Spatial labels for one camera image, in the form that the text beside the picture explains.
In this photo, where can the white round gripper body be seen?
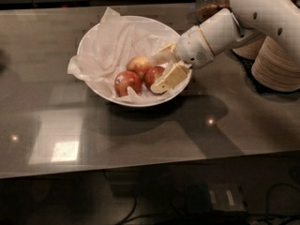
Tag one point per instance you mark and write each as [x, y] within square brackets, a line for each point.
[193, 49]

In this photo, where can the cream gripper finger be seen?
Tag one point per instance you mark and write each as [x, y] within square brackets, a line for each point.
[164, 55]
[173, 74]

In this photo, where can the red yellow front apple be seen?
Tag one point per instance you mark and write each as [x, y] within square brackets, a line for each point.
[151, 75]

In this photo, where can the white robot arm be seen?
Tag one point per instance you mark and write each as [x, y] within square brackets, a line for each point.
[241, 23]

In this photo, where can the white bowl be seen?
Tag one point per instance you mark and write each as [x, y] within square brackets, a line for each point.
[90, 38]

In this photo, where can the yellowish red back apple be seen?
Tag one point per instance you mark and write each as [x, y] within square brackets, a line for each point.
[139, 65]

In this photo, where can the dark red apple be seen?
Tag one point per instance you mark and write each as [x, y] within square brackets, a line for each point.
[125, 80]

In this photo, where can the glass jar with grains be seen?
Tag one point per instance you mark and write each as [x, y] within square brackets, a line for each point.
[207, 8]

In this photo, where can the white crumpled paper liner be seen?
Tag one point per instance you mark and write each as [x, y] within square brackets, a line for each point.
[109, 47]

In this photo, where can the black mat under stacks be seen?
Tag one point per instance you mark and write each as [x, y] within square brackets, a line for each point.
[254, 84]

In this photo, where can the rear stack of paper bowls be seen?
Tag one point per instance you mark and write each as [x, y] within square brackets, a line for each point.
[251, 50]

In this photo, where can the dark box under table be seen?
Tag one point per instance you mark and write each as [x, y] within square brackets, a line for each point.
[204, 198]

